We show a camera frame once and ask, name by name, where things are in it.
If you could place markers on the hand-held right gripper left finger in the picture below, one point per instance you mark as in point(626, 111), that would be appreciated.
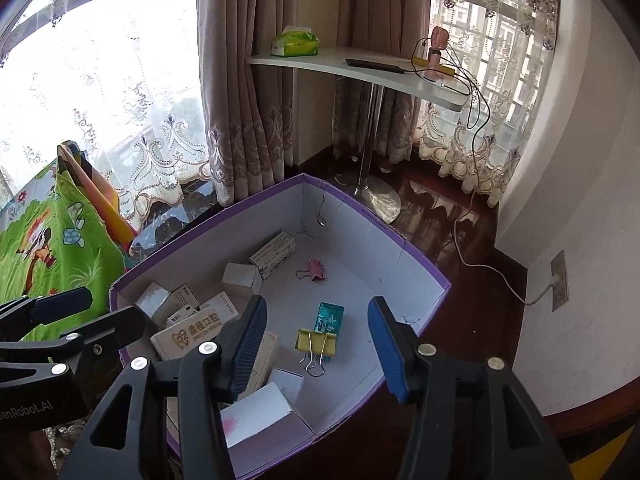
point(247, 345)

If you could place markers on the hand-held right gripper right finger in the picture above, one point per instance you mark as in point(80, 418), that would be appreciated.
point(390, 355)

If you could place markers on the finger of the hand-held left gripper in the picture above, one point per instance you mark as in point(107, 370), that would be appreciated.
point(60, 305)
point(117, 322)

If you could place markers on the pile of small packaging cartons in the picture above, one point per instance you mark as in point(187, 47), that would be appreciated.
point(192, 335)

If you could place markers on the teal small box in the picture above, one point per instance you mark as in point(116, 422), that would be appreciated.
point(330, 325)

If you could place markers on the yellow binder clip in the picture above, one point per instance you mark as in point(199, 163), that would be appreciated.
point(316, 342)

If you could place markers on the purple cardboard storage box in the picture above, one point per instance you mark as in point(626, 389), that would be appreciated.
point(350, 270)

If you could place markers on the pink binder clip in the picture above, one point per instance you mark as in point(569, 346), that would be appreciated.
point(316, 267)

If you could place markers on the green cartoon printed bed sheet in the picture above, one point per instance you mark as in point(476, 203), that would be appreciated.
point(40, 240)

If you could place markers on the white lace curtain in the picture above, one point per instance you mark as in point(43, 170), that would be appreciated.
point(110, 110)
point(500, 60)

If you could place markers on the brown patterned curtain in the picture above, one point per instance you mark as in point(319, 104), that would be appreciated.
point(245, 85)
point(385, 10)

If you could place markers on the yellow power strip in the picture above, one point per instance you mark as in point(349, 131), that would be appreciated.
point(447, 71)

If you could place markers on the black flat phone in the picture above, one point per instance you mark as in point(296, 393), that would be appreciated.
point(375, 65)

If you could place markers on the white side table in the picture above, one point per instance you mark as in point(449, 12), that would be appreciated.
point(340, 62)

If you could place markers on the green tissue pack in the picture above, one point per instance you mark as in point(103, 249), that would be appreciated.
point(295, 42)

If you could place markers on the small pink fan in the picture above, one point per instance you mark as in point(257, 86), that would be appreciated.
point(440, 42)

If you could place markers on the wall socket plate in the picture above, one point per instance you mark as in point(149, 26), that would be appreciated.
point(560, 280)

